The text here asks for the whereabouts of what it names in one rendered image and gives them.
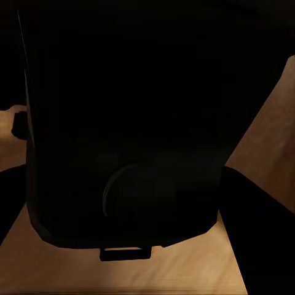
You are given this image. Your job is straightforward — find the digital camera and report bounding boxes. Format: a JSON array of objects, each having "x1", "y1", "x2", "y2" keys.
[{"x1": 0, "y1": 0, "x2": 295, "y2": 261}]

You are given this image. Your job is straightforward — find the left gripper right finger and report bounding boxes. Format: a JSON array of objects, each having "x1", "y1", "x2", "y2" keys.
[{"x1": 218, "y1": 166, "x2": 295, "y2": 295}]

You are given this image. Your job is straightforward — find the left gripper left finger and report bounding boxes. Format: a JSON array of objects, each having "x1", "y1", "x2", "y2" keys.
[{"x1": 0, "y1": 164, "x2": 26, "y2": 245}]

